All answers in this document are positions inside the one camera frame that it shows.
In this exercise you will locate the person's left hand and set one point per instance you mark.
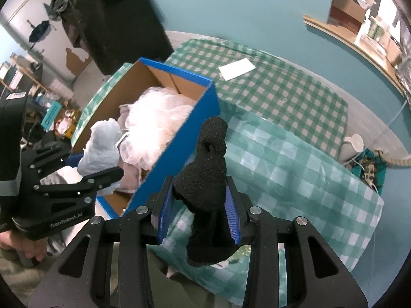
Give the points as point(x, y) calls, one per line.
point(30, 248)

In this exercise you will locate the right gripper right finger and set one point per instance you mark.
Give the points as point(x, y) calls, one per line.
point(316, 277)

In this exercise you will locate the green checkered tablecloth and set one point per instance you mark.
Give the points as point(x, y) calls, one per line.
point(285, 133)

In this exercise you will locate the white plastic bag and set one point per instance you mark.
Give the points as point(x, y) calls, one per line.
point(101, 152)

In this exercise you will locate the black sock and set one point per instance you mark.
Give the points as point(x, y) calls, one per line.
point(202, 188)

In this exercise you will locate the white mesh bath loofah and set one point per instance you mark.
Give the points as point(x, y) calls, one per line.
point(153, 121)

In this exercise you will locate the wooden window sill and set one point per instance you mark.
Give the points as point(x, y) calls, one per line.
point(361, 46)

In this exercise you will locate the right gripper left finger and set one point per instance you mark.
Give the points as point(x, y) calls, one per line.
point(81, 276)

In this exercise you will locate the white paper card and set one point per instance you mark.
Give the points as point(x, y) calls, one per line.
point(236, 69)

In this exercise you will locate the blue cardboard box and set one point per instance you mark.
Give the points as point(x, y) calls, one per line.
point(126, 86)

